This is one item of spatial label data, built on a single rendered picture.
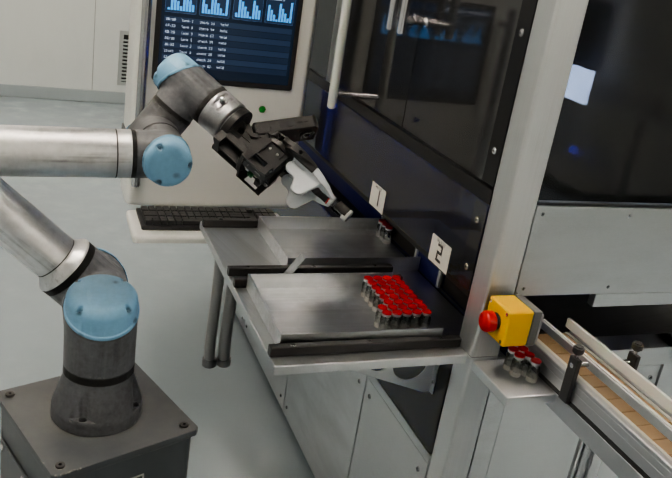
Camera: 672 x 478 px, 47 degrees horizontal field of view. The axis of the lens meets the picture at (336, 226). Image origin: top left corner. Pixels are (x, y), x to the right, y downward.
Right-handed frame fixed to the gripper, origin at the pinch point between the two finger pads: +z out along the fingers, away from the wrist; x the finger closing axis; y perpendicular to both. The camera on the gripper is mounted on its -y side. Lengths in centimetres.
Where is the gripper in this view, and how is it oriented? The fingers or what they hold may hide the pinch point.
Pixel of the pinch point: (328, 194)
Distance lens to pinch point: 129.9
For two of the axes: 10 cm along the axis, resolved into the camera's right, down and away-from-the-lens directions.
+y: -6.3, 6.1, -4.8
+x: 2.3, -4.4, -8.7
